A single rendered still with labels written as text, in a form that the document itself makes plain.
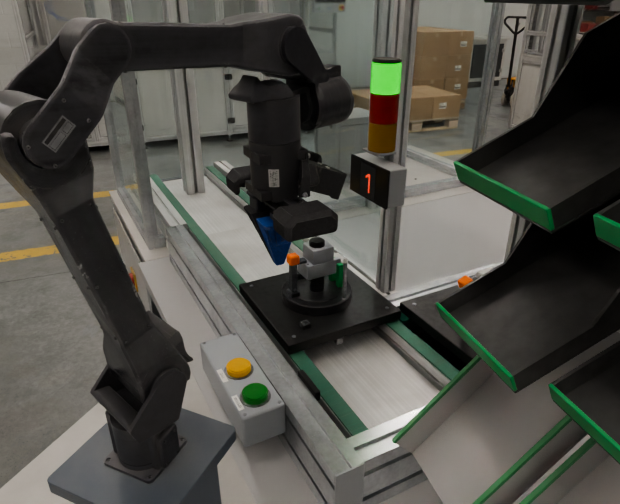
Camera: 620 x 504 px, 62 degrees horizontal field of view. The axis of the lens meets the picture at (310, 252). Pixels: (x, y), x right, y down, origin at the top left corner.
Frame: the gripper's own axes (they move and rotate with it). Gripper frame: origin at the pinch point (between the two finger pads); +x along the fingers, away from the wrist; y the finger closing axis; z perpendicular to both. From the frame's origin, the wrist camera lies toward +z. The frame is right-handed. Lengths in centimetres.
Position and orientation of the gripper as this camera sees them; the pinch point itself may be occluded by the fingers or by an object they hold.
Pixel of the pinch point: (278, 238)
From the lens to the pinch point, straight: 62.4
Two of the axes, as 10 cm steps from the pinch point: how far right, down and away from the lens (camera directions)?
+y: -4.6, -4.0, 7.9
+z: 8.9, -2.1, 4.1
